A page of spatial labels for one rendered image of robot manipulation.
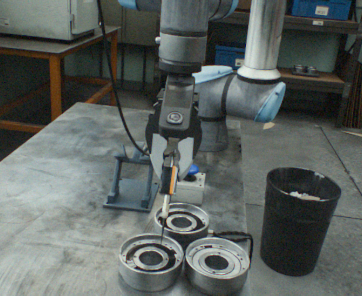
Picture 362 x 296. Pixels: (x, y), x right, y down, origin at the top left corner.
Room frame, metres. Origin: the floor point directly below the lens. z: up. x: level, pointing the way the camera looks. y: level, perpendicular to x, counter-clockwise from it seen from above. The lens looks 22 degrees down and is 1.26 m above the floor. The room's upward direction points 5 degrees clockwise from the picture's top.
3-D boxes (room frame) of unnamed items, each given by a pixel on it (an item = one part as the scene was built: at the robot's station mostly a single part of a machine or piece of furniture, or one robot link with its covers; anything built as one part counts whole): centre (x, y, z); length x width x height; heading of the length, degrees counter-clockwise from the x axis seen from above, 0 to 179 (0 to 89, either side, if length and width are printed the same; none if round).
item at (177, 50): (0.68, 0.02, 1.15); 0.08 x 0.08 x 0.05
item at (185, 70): (0.69, 0.01, 1.07); 0.09 x 0.08 x 0.12; 176
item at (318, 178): (1.73, -0.58, 0.21); 0.34 x 0.34 x 0.43
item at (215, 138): (1.17, -0.07, 0.85); 0.15 x 0.15 x 0.10
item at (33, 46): (3.25, 1.03, 0.39); 1.50 x 0.62 x 0.78; 176
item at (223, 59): (4.27, -0.53, 0.56); 0.52 x 0.38 x 0.22; 83
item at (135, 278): (0.56, 0.03, 0.82); 0.10 x 0.10 x 0.04
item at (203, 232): (0.67, -0.01, 0.82); 0.10 x 0.10 x 0.04
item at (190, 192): (0.83, -0.02, 0.82); 0.08 x 0.07 x 0.05; 176
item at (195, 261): (0.56, -0.08, 0.82); 0.08 x 0.08 x 0.02
